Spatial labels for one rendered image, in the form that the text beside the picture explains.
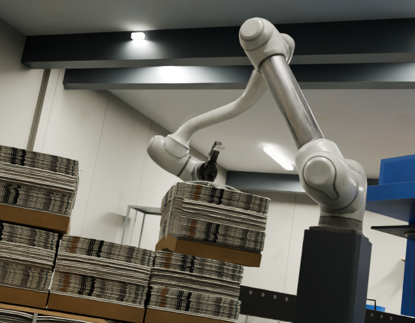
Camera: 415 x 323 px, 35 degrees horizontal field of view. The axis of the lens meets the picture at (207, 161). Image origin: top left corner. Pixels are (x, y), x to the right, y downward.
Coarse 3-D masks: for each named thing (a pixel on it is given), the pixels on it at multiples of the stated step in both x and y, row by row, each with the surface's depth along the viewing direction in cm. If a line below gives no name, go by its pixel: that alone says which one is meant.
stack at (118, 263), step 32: (0, 224) 192; (0, 256) 190; (32, 256) 192; (64, 256) 194; (96, 256) 196; (128, 256) 198; (160, 256) 200; (192, 256) 202; (32, 288) 191; (64, 288) 193; (96, 288) 194; (128, 288) 196; (160, 288) 198; (192, 288) 201; (224, 288) 203; (224, 320) 200
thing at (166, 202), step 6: (168, 192) 231; (168, 198) 230; (162, 204) 238; (168, 204) 228; (162, 210) 239; (168, 210) 226; (162, 216) 236; (162, 222) 233; (162, 228) 232; (162, 234) 231
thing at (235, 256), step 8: (168, 240) 214; (184, 240) 203; (168, 248) 212; (176, 248) 202; (184, 248) 203; (192, 248) 203; (200, 248) 204; (208, 248) 204; (216, 248) 205; (224, 248) 206; (200, 256) 204; (208, 256) 205; (216, 256) 205; (224, 256) 206; (232, 256) 206; (240, 256) 207; (248, 256) 208; (256, 256) 208; (248, 264) 208; (256, 264) 208
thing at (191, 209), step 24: (192, 192) 205; (216, 192) 206; (240, 192) 208; (192, 216) 204; (216, 216) 205; (240, 216) 207; (264, 216) 209; (192, 240) 204; (216, 240) 205; (240, 240) 207; (240, 264) 207
